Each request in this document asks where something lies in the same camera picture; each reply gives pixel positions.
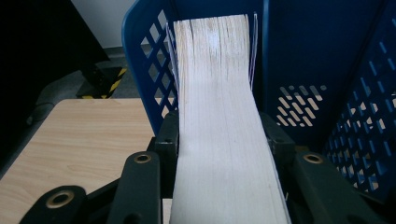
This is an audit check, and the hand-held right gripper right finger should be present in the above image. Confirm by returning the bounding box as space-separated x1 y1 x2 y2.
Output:
259 111 297 176

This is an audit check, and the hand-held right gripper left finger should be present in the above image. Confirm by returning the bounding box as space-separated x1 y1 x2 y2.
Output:
153 110 180 200

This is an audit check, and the bright blue book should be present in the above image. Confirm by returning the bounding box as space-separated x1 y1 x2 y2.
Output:
166 13 292 224

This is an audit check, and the blue plastic file rack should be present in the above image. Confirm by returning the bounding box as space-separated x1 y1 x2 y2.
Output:
120 0 396 203

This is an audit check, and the black stand base striped edge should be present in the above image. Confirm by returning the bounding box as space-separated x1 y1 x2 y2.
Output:
76 63 128 100

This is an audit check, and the white cabinet panel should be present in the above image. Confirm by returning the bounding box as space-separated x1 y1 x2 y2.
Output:
70 0 138 49

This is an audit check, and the black curtain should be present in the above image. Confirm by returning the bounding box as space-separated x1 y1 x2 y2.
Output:
0 0 110 166

